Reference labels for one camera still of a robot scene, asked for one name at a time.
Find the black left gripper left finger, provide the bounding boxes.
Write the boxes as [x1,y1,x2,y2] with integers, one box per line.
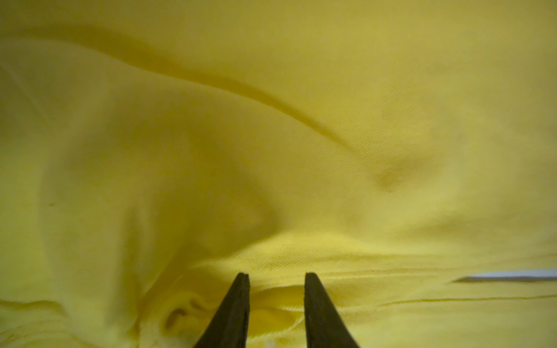
[194,273,250,348]

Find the yellow trousers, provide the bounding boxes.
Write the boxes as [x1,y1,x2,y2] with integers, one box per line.
[1,1,556,347]

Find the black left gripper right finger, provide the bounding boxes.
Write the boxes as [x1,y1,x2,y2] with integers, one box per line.
[304,273,359,348]

